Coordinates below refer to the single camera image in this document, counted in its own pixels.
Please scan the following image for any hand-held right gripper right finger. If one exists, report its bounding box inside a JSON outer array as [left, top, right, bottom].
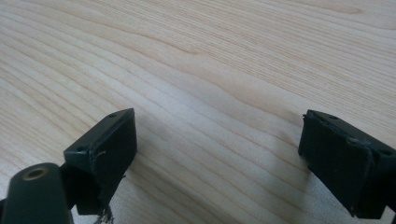
[[297, 109, 396, 220]]

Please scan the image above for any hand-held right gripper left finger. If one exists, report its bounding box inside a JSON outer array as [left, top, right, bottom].
[[61, 107, 138, 224]]

